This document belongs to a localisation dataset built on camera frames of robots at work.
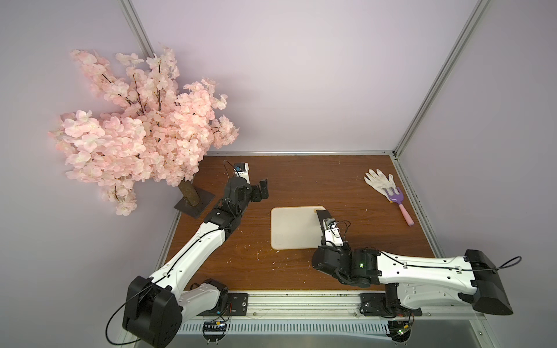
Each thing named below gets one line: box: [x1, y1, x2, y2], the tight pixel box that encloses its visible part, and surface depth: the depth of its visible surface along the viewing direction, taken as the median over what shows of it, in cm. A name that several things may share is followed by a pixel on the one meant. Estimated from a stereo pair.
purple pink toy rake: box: [385, 187, 415, 227], surface depth 100 cm
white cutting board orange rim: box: [270, 205, 326, 251], surface depth 95 cm
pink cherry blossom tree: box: [49, 47, 240, 217], surface depth 66 cm
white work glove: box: [363, 168, 398, 202], surface depth 109 cm
